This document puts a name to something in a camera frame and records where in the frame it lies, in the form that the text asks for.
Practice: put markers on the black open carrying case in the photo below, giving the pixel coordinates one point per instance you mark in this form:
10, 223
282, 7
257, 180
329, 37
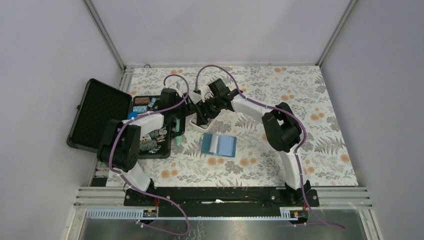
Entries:
101, 103

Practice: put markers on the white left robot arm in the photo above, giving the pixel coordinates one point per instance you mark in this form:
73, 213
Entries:
120, 144

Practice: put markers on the floral patterned table mat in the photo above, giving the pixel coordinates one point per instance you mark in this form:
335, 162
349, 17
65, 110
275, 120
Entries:
324, 155

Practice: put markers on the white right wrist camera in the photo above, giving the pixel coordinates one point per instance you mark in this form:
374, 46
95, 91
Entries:
204, 91

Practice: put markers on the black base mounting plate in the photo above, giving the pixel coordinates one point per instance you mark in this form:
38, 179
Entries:
220, 202

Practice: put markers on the blue round poker chip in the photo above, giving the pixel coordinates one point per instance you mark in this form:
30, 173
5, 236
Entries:
132, 115

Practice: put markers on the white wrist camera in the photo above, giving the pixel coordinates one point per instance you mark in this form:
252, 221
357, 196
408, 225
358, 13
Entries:
204, 91
175, 89

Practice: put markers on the white rectangular plastic tray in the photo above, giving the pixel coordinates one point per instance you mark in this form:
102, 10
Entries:
205, 128

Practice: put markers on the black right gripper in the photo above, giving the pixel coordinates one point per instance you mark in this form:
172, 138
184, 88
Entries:
201, 107

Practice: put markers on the mint green case handle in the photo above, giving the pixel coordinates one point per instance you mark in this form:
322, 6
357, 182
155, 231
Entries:
179, 131

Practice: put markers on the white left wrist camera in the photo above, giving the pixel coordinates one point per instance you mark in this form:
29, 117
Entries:
175, 89

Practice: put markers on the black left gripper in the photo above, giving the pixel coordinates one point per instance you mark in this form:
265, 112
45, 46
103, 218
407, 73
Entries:
188, 109

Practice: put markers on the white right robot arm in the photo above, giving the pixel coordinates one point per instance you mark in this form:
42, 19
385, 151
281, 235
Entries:
284, 132

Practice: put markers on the blue leather card holder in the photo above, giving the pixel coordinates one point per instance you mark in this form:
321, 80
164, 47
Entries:
218, 145

